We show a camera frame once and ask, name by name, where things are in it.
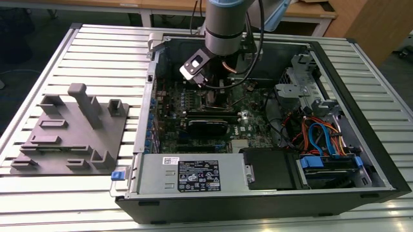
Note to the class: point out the silver CPU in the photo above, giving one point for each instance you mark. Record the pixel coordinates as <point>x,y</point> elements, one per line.
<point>216,105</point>

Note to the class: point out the metal CPU socket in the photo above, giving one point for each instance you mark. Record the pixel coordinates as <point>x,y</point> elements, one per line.
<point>204,102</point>

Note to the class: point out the black expansion slot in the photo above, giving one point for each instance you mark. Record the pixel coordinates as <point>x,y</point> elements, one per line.
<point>193,147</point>
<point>193,151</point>

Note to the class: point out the black plastic bay cover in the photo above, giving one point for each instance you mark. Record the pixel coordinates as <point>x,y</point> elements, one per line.
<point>271,169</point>

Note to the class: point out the round coin battery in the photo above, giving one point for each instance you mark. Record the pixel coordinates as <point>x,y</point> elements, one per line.
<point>251,87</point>

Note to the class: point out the green motherboard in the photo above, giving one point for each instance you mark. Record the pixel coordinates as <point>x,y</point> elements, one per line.
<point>255,120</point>

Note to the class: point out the silver metal drive cage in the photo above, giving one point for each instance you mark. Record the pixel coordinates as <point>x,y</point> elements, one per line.
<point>287,91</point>

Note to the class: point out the black graphics card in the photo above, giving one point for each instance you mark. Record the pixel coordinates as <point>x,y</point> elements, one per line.
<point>207,129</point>

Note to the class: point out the pale blue teach pendant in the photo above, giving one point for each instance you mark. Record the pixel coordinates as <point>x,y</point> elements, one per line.
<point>275,19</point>

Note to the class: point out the silver chipset heatsink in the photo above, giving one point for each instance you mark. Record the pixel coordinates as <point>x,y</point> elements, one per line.
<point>241,143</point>

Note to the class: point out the silver power supply unit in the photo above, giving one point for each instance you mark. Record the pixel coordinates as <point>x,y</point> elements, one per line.
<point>152,174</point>

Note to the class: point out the hard disk in blue carrier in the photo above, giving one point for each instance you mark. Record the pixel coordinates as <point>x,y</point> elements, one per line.
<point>312,162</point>

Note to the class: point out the grey parts rack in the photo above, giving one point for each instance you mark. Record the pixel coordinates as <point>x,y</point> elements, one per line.
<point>81,135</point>

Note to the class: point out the blue case latch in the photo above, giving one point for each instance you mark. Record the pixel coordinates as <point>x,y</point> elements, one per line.
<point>117,176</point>

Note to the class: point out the brown wooden cabinet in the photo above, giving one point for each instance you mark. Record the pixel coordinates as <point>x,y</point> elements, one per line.
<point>382,24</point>

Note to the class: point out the black PC case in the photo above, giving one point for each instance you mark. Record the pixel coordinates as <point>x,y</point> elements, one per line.
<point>227,210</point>

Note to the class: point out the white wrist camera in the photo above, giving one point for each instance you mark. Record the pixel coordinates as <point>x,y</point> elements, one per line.
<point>188,72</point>

